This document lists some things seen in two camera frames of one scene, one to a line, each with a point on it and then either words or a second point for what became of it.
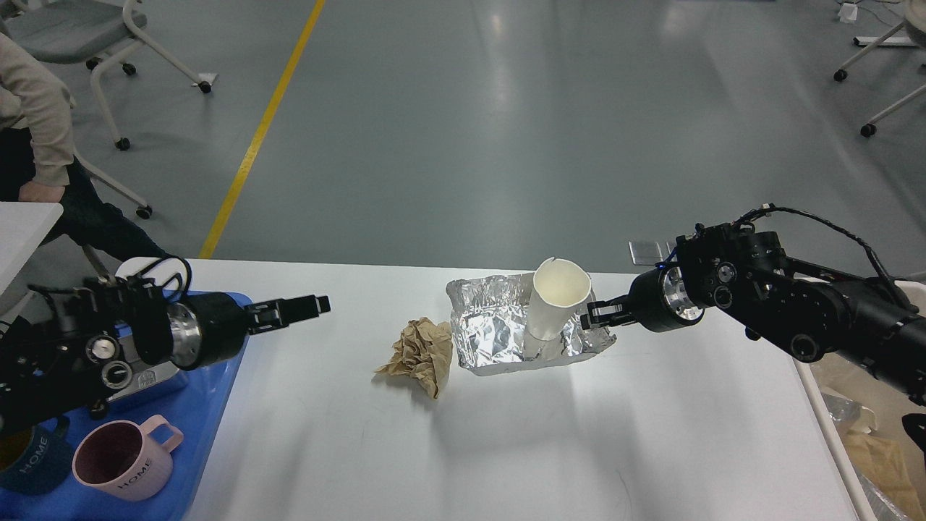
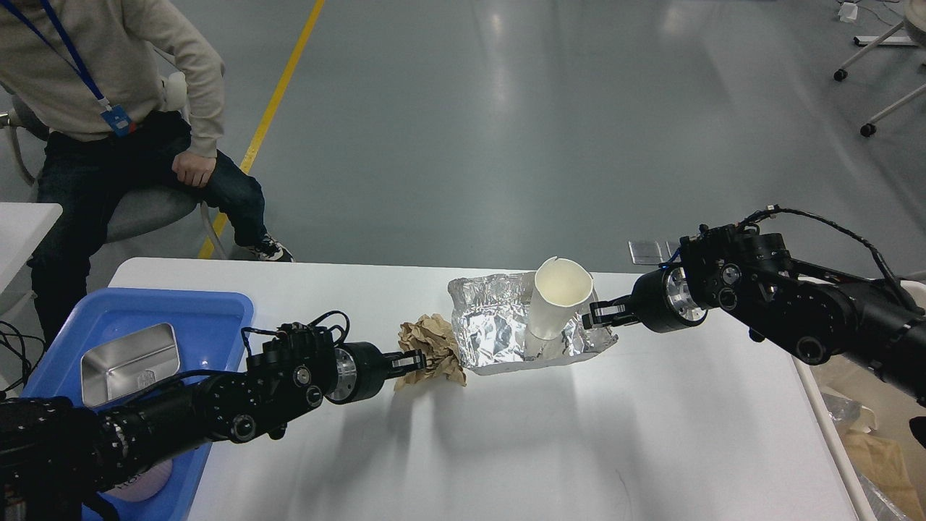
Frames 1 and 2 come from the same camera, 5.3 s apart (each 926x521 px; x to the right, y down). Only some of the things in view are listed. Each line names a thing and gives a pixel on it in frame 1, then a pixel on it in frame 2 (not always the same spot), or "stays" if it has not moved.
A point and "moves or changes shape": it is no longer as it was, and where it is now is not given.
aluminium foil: x=489 y=316 stays
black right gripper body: x=661 y=301 stays
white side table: x=23 y=226 stays
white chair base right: x=914 y=24 stays
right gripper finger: x=588 y=321 stays
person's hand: x=36 y=192 to x=193 y=168
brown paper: x=424 y=349 moves or changes shape
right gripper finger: x=595 y=309 stays
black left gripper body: x=205 y=328 to x=360 y=371
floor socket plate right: x=670 y=246 stays
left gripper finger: x=282 y=312 to x=407 y=360
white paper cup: x=558 y=287 stays
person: x=38 y=164 to x=129 y=97
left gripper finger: x=261 y=327 to x=400 y=364
